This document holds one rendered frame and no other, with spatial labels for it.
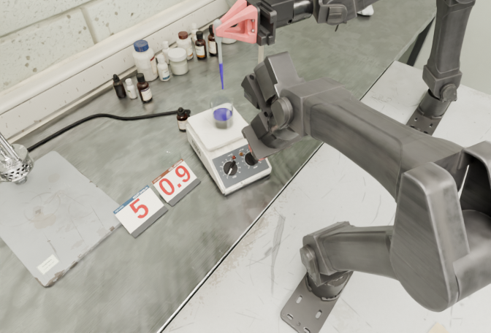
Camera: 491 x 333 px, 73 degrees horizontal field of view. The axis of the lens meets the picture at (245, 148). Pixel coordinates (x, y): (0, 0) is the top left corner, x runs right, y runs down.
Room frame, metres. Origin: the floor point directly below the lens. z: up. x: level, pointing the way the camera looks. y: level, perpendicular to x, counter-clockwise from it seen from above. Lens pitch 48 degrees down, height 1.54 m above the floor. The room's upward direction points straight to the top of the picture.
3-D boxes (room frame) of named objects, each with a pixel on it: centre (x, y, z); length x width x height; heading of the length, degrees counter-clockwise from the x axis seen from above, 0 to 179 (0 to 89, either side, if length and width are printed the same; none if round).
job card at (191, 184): (0.45, 0.16, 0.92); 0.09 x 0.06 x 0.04; 139
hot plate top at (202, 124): (0.57, 0.06, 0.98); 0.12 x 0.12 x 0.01; 31
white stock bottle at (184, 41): (0.98, 0.20, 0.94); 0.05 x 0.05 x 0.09
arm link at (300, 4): (0.65, -0.10, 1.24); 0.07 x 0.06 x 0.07; 120
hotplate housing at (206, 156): (0.54, 0.05, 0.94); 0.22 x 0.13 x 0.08; 31
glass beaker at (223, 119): (0.56, 0.05, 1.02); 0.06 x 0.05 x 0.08; 137
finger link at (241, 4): (0.58, 0.01, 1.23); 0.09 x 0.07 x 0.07; 120
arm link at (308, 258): (0.23, -0.14, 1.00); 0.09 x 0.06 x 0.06; 113
